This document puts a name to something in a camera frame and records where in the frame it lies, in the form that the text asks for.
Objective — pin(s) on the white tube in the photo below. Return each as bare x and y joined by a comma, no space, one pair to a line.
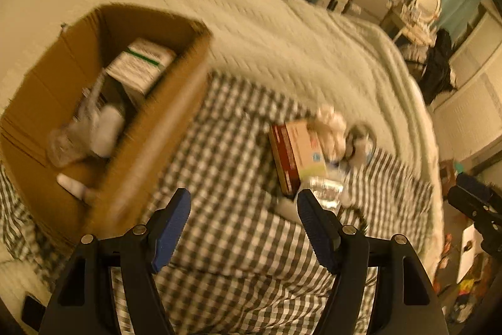
72,186

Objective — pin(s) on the white round mirror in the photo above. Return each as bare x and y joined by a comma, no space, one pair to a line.
426,3

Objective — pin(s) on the black clothing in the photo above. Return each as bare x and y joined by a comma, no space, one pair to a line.
439,64

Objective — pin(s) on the white carton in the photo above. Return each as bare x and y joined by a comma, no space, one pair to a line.
470,248

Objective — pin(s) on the brown cardboard box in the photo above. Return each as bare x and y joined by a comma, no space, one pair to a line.
55,91

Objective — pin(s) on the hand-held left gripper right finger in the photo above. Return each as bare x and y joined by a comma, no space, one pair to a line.
317,229

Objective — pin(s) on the checked cloth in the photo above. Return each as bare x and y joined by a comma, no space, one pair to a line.
235,162

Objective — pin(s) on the grey round object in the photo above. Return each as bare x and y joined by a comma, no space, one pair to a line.
361,142

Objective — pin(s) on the crumpled white tissue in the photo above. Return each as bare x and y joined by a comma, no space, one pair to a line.
331,131

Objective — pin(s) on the white quilted blanket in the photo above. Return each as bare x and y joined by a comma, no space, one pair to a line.
298,56

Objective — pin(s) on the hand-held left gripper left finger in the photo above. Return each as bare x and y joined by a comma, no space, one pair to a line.
172,229

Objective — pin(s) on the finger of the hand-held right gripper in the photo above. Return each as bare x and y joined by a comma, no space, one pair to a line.
472,197

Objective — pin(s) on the red and tan box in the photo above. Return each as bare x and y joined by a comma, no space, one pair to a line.
292,154

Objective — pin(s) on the clear plastic water bottle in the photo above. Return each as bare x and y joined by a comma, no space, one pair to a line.
325,188

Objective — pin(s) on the white green-striped box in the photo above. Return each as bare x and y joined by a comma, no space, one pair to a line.
137,64

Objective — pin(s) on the black flat object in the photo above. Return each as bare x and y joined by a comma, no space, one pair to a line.
34,313

